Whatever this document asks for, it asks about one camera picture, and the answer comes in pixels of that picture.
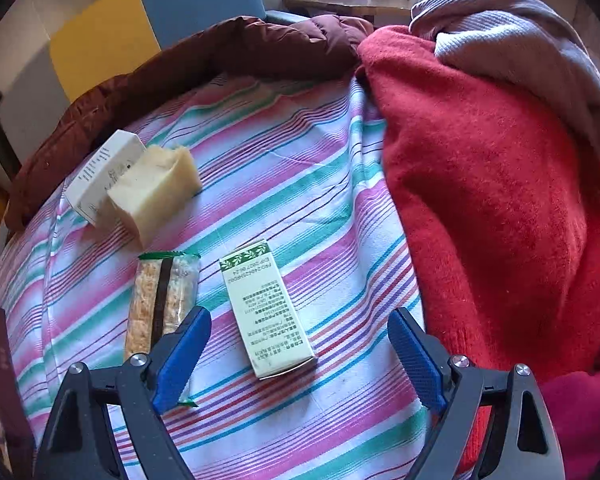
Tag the grey yellow blue headboard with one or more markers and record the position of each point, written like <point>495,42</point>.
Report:
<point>95,35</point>

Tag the pale yellow sponge block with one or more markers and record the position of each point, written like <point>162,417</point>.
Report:
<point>150,190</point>

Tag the lavender knit sweater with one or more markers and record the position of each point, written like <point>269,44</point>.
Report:
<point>530,45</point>

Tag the striped bed sheet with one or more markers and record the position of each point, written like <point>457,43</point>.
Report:
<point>305,185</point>

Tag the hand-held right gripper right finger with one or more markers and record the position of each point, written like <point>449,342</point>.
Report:
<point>415,360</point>

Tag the magenta cloth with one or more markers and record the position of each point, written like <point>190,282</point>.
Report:
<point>590,420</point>

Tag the clear snack bar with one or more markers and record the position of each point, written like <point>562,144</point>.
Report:
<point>150,300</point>

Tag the white box with print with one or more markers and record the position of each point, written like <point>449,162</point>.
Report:
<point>95,175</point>

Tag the red knit sweater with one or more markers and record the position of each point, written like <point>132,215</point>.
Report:
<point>480,210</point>

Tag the wooden bedside table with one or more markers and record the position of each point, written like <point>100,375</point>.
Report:
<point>350,7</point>

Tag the green and white box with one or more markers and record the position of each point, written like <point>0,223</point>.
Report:
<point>265,310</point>

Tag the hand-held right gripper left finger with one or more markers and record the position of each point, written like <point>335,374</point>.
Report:
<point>180,360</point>

